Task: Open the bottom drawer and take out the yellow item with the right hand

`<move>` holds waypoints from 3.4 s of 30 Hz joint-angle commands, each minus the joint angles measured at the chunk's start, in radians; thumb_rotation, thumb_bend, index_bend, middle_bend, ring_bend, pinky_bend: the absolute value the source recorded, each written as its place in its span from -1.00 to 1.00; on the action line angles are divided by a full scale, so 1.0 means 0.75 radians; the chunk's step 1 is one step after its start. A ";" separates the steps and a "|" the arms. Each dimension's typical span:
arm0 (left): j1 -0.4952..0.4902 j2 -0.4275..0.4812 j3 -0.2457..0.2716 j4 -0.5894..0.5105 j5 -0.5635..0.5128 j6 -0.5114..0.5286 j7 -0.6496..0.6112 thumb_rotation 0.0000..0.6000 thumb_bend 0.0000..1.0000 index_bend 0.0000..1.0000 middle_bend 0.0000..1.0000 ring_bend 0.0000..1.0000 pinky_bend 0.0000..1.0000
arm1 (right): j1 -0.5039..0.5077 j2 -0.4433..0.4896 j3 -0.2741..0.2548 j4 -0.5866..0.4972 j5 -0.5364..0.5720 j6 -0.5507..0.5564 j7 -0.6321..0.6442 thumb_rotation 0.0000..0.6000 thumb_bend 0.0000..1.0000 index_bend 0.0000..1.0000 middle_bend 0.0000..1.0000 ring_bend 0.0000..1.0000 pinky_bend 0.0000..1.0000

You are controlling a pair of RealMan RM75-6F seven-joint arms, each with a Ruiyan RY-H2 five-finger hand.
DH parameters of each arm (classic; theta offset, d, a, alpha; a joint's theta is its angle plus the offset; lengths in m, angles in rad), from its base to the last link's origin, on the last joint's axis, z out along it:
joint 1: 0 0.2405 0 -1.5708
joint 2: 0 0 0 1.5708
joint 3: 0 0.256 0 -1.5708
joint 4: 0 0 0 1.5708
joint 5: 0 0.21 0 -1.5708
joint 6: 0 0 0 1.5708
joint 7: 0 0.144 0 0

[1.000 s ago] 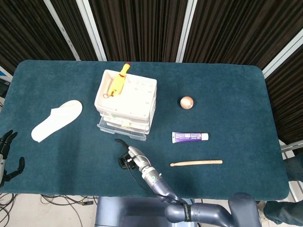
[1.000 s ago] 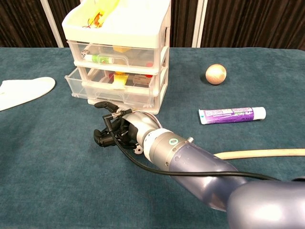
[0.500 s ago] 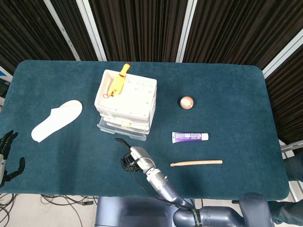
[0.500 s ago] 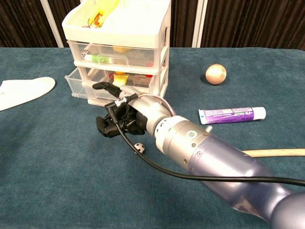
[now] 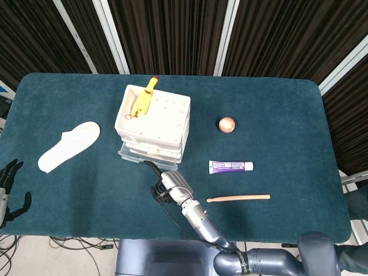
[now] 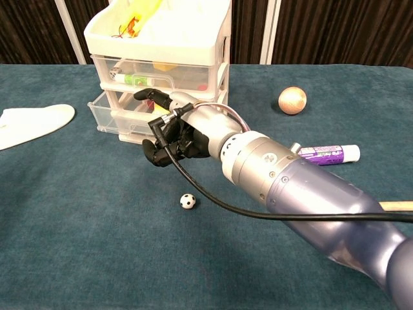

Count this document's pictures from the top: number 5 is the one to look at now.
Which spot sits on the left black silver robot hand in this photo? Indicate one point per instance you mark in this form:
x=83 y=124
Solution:
x=4 y=201

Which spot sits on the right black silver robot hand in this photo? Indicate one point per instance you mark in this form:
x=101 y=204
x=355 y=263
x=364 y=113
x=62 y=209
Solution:
x=175 y=187

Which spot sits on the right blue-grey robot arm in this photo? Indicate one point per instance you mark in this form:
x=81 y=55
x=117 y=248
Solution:
x=201 y=221

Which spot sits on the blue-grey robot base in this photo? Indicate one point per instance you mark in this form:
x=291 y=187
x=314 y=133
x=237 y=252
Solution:
x=161 y=258

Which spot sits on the purple white toothpaste tube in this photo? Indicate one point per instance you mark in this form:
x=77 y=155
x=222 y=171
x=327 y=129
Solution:
x=230 y=167

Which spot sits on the wooden drumstick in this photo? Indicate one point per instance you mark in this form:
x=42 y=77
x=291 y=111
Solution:
x=238 y=198

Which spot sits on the wooden ball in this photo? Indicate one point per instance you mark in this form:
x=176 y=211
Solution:
x=227 y=125

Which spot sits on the teal tablecloth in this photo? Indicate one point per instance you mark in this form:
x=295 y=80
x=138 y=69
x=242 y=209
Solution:
x=86 y=201

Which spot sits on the white slipper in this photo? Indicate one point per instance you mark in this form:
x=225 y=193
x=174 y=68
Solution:
x=69 y=145

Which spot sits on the black power adapter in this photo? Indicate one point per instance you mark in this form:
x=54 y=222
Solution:
x=106 y=247

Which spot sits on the yellow rubber chicken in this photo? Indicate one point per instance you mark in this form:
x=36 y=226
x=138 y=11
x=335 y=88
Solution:
x=143 y=99

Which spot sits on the white blue box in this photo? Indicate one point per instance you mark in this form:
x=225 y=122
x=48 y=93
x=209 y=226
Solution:
x=5 y=89

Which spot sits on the black stand foot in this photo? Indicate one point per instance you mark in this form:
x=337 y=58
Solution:
x=289 y=245

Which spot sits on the white metal stand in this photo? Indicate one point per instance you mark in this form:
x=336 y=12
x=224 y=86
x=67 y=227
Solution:
x=352 y=179

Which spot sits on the white drawer cabinet frame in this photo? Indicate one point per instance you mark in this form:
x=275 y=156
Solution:
x=161 y=115

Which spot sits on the white partition post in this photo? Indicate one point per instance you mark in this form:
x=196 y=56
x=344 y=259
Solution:
x=227 y=37
x=111 y=34
x=77 y=34
x=342 y=69

